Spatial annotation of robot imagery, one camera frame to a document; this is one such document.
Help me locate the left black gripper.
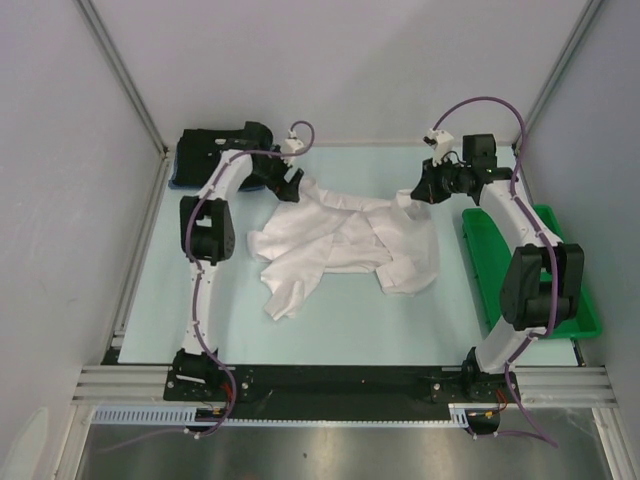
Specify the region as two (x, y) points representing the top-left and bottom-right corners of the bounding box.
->
(253, 146), (303, 202)

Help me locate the white long sleeve shirt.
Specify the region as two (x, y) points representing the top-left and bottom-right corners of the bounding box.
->
(247, 179), (440, 320)

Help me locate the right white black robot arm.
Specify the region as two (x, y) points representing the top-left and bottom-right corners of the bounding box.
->
(411, 129), (584, 401)

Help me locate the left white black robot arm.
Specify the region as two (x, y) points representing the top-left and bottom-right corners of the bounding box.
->
(165, 121), (311, 400)

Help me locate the green plastic tray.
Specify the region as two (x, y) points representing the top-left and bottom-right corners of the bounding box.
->
(461, 204), (604, 341)

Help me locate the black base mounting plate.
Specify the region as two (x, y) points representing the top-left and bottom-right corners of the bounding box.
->
(163, 362), (518, 422)

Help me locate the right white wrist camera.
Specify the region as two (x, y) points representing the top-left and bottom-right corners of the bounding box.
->
(423, 129), (454, 167)

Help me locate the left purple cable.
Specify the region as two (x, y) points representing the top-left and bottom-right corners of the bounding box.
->
(183, 120), (316, 441)

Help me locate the purple cable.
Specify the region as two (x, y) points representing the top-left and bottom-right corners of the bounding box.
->
(183, 120), (316, 441)
(432, 95), (561, 449)

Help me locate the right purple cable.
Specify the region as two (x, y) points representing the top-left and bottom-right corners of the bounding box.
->
(432, 95), (561, 449)

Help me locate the aluminium front rail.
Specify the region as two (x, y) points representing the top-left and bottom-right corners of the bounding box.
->
(73, 365), (618, 408)

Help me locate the right aluminium frame post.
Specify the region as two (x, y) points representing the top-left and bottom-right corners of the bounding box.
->
(525, 0), (606, 134)

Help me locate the aluminium frame post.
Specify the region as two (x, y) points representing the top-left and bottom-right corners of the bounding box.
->
(525, 0), (606, 134)
(73, 0), (168, 155)

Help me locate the left aluminium frame post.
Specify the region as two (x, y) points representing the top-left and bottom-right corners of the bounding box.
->
(73, 0), (168, 155)

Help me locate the light blue cable duct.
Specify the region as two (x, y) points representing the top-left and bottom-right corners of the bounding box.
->
(91, 405), (468, 428)

